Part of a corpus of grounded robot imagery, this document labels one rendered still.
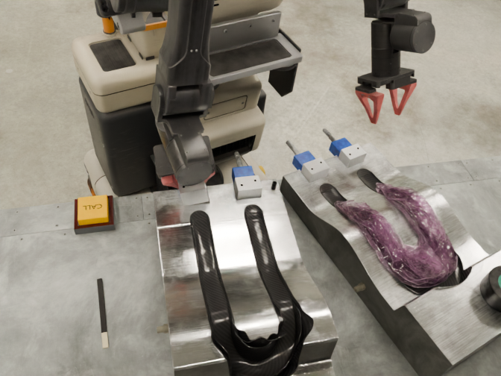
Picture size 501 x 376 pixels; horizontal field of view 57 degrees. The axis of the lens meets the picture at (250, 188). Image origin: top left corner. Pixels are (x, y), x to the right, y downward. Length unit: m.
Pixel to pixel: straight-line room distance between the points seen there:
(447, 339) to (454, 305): 0.07
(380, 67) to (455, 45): 2.54
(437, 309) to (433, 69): 2.43
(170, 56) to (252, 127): 0.63
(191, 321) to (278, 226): 0.27
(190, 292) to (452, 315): 0.46
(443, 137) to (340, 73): 0.71
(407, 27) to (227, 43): 0.38
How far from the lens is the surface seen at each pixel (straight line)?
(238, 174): 0.97
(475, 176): 1.32
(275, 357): 0.81
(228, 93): 1.19
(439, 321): 0.89
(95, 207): 1.02
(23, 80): 2.79
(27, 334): 0.95
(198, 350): 0.74
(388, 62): 0.99
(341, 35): 3.26
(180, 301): 0.81
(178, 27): 0.63
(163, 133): 0.74
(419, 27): 0.93
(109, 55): 1.45
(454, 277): 1.00
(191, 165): 0.69
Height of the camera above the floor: 1.63
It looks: 50 degrees down
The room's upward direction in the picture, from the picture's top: 9 degrees clockwise
